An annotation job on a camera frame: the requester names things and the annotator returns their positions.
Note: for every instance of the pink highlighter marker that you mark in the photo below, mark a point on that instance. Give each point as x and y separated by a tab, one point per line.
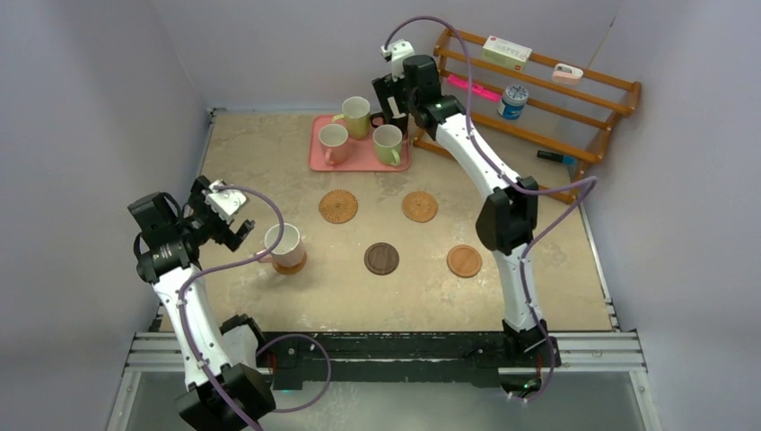
476	89

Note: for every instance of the pink mug front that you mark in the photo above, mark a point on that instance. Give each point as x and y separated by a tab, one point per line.
333	139

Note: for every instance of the smooth light wooden coaster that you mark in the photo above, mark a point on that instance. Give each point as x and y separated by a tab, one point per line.
290	270

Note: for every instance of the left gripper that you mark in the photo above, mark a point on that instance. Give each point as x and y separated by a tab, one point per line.
200	199

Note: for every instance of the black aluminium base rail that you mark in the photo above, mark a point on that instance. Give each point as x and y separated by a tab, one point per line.
478	358

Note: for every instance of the wooden tiered shelf rack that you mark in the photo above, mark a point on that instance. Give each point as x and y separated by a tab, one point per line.
534	125

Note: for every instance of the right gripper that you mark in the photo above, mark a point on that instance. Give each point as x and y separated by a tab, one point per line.
389	88

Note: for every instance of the white green box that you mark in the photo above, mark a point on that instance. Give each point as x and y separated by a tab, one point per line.
505	54

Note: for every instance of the black blue marker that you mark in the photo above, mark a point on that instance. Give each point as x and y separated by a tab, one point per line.
555	157

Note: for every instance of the dark walnut wooden coaster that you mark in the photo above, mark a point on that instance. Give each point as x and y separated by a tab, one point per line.
381	258

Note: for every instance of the yellow mug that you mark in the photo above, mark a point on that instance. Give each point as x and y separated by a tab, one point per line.
355	112

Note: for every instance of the black mug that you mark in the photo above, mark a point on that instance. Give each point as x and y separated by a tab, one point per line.
380	119

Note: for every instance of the blue white round jar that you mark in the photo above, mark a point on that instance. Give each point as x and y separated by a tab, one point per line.
513	101

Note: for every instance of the pink mug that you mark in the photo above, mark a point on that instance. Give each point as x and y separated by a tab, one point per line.
287	247
333	139

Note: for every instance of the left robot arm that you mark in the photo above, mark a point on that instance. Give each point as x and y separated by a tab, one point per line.
224	389

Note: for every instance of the small pink white case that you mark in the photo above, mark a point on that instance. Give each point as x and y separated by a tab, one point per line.
566	75

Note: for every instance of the green mug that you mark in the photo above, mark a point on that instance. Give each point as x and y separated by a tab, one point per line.
387	142

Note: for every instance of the woven rattan coaster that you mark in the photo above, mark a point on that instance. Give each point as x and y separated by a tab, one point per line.
338	206
419	206

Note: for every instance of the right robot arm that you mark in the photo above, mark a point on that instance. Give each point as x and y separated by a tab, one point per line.
509	213

